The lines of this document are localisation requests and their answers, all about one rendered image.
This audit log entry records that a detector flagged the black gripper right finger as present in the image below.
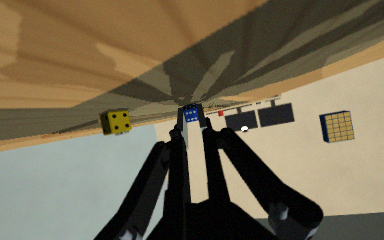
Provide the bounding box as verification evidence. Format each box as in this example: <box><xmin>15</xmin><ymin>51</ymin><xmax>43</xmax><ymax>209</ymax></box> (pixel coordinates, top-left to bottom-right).
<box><xmin>196</xmin><ymin>103</ymin><xmax>324</xmax><ymax>240</ymax></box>

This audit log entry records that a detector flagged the blue die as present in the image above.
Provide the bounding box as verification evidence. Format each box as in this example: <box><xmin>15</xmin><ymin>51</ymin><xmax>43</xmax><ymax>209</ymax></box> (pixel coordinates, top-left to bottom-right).
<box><xmin>183</xmin><ymin>103</ymin><xmax>199</xmax><ymax>123</ymax></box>

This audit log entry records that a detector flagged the yellow die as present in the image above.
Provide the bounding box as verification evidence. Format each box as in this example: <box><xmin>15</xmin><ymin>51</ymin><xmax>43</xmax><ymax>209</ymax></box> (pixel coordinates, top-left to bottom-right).
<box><xmin>100</xmin><ymin>110</ymin><xmax>132</xmax><ymax>135</ymax></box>

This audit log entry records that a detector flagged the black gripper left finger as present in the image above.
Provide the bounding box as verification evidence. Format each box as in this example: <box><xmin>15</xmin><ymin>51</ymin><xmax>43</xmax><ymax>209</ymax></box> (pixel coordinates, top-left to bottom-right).
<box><xmin>94</xmin><ymin>107</ymin><xmax>191</xmax><ymax>240</ymax></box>

